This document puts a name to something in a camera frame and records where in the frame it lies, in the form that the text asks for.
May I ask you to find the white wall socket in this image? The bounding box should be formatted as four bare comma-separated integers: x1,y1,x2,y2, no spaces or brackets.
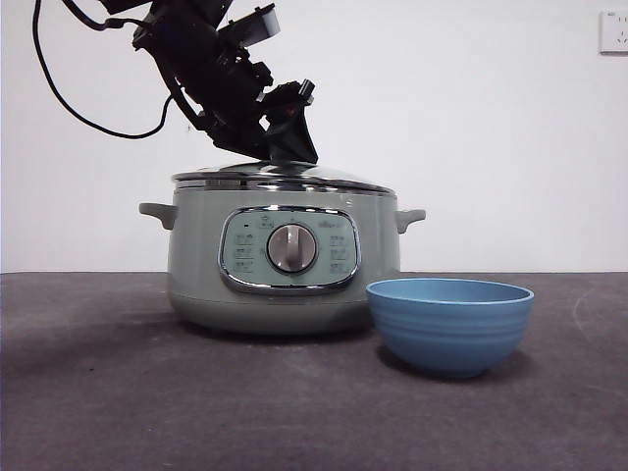
598,10,628,55

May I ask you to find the blue ribbed bowl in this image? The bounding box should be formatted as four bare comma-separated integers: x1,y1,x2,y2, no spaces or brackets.
365,278,536,380

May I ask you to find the pale green electric steamer pot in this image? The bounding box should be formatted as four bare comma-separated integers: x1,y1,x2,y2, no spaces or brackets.
138,190,427,337

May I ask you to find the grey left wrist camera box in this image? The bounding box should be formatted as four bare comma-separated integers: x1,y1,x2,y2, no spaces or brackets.
218,3,280,48

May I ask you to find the glass lid with green knob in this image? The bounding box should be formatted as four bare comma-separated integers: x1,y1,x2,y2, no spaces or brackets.
171,160,396,195

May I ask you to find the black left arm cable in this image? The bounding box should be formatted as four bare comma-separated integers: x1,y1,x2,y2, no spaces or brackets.
31,0,172,140

